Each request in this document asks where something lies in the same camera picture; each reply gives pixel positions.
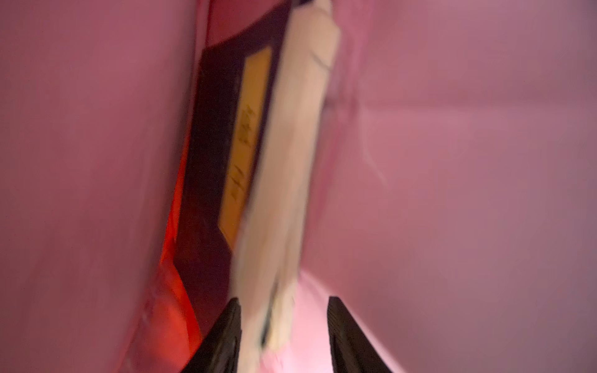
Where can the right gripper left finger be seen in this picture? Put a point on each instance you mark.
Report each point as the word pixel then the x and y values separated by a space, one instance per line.
pixel 219 351

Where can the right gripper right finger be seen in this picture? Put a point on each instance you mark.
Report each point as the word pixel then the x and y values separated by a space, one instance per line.
pixel 351 351

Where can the purple book yellow label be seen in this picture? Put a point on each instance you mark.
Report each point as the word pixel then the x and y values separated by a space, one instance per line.
pixel 253 139

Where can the pink student backpack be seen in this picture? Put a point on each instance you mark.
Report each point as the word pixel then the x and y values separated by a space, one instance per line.
pixel 453 201

